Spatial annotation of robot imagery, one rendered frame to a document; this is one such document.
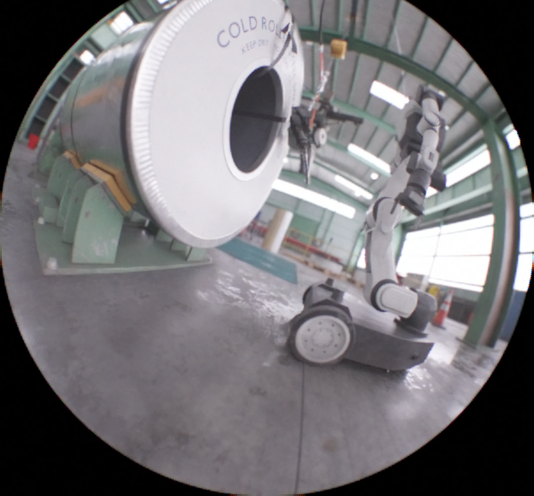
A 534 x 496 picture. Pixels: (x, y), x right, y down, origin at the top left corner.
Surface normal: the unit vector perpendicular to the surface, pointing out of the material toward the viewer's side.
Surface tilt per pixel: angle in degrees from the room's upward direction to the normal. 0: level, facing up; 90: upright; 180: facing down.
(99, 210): 90
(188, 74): 90
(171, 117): 90
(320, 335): 90
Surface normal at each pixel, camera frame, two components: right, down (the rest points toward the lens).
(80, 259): 0.90, 0.37
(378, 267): -0.26, -0.15
